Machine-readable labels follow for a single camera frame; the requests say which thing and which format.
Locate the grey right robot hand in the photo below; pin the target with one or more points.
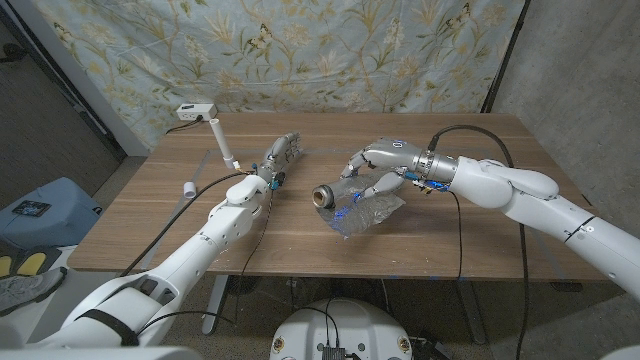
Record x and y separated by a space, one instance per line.
395 152

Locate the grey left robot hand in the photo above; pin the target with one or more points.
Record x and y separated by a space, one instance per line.
280 155

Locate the crinkled aluminum foil roll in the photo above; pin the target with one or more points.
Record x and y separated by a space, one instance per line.
350 210

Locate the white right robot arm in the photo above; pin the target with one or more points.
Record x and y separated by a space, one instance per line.
500 185

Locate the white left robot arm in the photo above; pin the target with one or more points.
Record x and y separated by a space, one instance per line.
200 250

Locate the white plastic tube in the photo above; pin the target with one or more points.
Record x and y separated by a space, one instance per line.
221 142

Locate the white power strip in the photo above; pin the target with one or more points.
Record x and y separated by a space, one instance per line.
196 111

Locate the small white pipe cap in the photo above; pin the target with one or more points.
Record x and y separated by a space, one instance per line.
189 189

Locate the floral light blue backdrop cloth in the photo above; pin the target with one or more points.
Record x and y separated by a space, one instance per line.
325 60

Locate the black backdrop stand pole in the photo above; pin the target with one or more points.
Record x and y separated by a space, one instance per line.
502 55

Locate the white table leg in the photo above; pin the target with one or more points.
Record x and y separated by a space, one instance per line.
215 305

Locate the white robot torso dome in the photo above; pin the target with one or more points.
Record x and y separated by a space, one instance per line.
345 325

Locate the grey table leg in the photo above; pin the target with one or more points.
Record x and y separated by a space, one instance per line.
472 315

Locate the small grey finned module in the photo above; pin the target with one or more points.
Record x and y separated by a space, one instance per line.
333 353

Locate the black flat printed card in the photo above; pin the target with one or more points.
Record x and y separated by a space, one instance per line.
31 208

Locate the black mat with yellow pads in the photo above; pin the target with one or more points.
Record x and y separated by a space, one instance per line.
31 263

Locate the grey sneaker shoe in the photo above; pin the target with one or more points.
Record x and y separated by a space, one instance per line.
25 290

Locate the white slanted frame post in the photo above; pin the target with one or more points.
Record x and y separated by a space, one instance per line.
81 80

